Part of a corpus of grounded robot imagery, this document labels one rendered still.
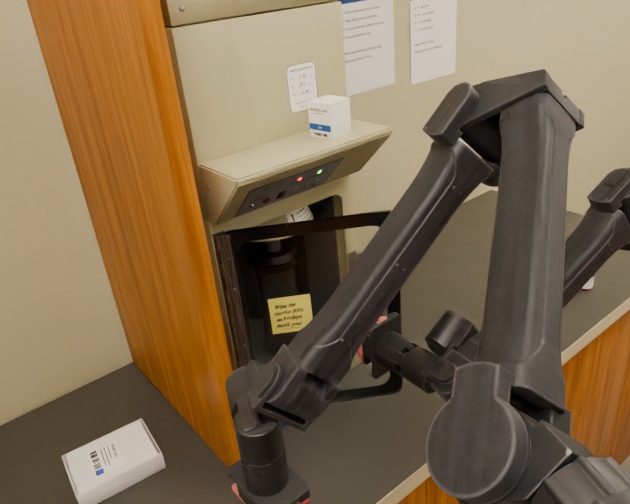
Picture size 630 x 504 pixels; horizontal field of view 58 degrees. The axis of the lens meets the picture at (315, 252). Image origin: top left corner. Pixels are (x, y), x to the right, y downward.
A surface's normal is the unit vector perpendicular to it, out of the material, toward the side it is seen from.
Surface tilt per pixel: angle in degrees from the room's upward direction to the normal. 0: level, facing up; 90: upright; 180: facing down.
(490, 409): 45
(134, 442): 0
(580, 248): 32
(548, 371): 60
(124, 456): 0
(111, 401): 0
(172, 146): 90
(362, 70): 90
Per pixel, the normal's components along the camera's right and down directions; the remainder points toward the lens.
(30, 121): 0.62, 0.31
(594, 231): -0.63, -0.54
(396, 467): -0.09, -0.88
